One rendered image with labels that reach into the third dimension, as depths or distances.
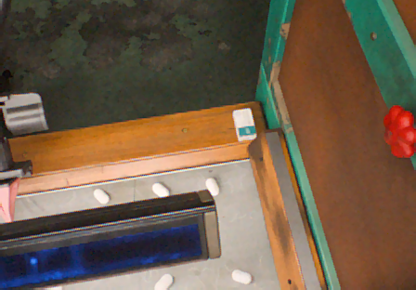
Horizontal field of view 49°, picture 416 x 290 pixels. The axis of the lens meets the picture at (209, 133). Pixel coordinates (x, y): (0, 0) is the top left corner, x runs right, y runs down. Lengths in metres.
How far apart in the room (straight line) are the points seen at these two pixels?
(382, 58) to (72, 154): 0.65
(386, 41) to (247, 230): 0.52
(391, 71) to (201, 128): 0.55
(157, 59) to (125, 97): 0.23
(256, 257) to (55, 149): 0.44
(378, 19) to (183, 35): 1.66
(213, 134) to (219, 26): 1.22
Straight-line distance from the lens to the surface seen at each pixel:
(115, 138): 0.92
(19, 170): 0.82
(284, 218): 0.76
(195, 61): 1.97
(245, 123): 0.90
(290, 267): 0.75
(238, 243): 0.86
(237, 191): 0.89
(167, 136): 0.91
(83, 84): 1.97
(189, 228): 0.49
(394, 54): 0.42
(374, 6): 0.45
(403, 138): 0.39
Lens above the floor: 1.57
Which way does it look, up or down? 62 degrees down
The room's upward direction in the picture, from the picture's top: straight up
